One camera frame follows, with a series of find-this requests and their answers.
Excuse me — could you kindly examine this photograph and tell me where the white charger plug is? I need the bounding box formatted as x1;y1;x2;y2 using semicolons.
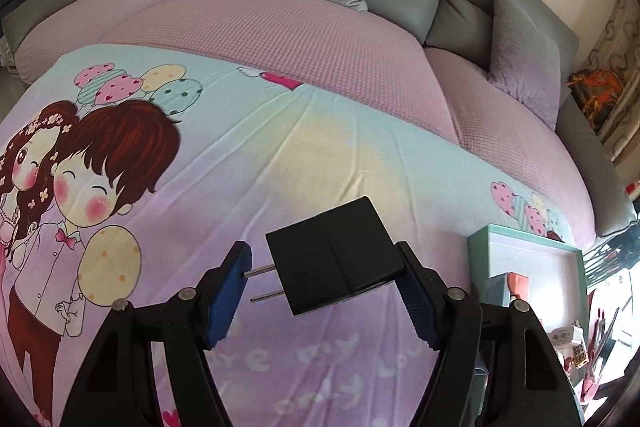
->
548;325;584;357

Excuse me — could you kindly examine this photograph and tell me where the blue orange toy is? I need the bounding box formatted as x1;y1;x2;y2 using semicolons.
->
484;272;529;307

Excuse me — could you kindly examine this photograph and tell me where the black power adapter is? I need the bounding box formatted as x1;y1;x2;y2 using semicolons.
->
246;196;404;315

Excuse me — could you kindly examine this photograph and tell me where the gold patterned lighter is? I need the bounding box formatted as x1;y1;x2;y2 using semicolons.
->
572;345;589;369

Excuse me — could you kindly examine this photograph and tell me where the teal shallow box tray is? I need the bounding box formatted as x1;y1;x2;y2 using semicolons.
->
468;225;589;332

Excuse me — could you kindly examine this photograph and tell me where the cartoon printed bedsheet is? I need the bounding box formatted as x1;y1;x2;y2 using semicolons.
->
1;44;582;426

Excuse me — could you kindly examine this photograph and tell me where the orange patterned bag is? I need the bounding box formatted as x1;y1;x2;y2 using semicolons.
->
567;69;624;132

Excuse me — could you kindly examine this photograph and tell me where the purple grey cushion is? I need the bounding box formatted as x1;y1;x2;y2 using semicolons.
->
488;0;561;131

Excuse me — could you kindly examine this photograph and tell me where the patterned curtain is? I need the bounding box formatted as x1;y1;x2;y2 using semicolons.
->
578;0;639;185

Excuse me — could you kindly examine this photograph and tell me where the pink sofa cover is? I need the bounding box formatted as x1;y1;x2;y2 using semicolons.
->
2;0;596;247

